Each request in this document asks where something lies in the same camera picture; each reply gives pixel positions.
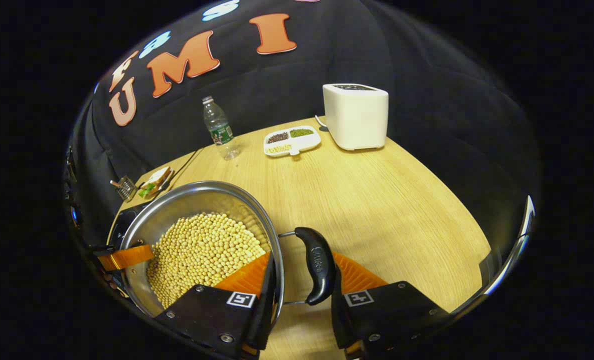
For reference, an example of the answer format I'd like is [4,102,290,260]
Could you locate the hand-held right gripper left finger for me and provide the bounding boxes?
[153,250,279,360]

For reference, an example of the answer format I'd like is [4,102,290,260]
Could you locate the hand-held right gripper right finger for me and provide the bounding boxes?
[330,251,451,360]

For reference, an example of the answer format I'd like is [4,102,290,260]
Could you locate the black induction cooktop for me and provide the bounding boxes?
[108,200,153,248]

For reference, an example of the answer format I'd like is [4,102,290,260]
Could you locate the steel pot with black handle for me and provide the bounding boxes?
[118,180,338,321]

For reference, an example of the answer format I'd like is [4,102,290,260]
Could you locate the pile of yellow soybeans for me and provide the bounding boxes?
[146,212,272,309]

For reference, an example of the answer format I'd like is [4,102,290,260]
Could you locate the toy sandwich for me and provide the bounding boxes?
[138,166,174,198]

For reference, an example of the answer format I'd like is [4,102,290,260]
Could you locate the clear plastic water bottle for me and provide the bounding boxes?
[202,96,240,161]

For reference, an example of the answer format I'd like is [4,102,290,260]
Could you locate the white divided tray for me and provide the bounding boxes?
[263,126,322,157]

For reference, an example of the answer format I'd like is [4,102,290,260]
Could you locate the white boxy appliance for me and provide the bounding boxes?
[322,83,389,151]

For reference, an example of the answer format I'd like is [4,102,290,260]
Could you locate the black backdrop cloth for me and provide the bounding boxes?
[64,0,543,261]

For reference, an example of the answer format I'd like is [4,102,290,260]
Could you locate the thin black cable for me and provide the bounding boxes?
[167,147,204,191]

